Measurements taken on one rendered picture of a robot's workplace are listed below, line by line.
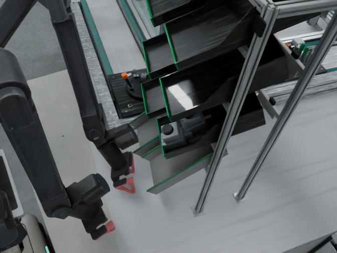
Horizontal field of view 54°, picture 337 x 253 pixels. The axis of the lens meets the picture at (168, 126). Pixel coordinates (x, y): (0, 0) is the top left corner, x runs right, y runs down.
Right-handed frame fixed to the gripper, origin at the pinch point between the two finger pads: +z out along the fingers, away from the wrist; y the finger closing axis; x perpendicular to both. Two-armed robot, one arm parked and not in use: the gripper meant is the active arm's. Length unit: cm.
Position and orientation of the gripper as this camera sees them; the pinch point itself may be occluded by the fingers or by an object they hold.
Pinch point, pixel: (132, 180)
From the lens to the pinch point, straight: 117.2
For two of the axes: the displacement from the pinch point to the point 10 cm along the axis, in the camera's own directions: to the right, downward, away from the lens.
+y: -0.9, -5.9, 8.0
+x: -9.1, 3.7, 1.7
